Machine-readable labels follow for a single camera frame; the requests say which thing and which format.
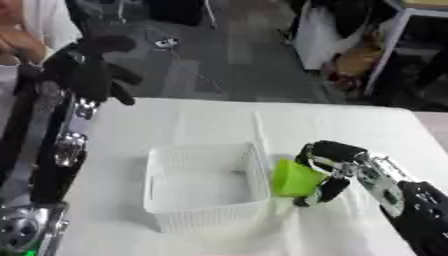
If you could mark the white table frame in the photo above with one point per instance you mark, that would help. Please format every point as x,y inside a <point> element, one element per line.
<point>402,43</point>

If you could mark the white perforated plastic basket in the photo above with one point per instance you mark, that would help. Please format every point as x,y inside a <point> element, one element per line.
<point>204,186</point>

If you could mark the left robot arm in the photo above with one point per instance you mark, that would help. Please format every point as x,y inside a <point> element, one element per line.
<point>49,156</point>

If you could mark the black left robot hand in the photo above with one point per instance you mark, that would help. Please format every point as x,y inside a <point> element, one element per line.
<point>87,71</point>

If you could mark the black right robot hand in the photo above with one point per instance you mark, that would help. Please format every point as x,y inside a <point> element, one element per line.
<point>326,156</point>

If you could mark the small white floor object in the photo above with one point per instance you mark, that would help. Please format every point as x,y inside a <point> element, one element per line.
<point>166,42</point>

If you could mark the brown bag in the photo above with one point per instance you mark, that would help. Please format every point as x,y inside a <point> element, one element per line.
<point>357,60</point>

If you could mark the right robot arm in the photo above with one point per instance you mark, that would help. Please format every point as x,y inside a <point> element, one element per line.
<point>402,196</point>

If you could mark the green block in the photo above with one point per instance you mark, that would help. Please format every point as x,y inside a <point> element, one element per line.
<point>296,179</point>

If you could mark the person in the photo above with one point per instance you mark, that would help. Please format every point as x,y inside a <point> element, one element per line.
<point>26,30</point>

